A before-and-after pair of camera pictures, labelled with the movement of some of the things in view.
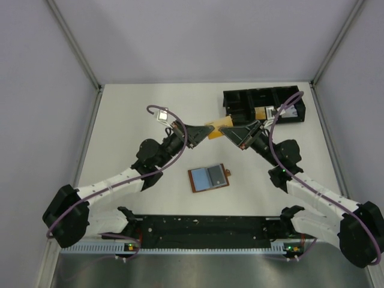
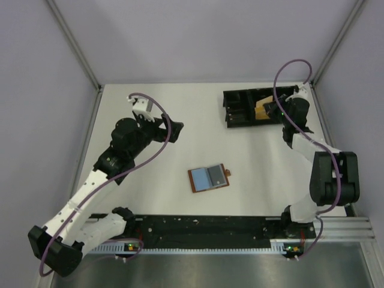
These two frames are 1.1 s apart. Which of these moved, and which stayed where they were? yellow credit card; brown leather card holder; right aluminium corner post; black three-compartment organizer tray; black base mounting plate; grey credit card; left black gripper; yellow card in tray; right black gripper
Moved: yellow credit card; right black gripper; left black gripper
Stayed: yellow card in tray; grey credit card; right aluminium corner post; black three-compartment organizer tray; brown leather card holder; black base mounting plate
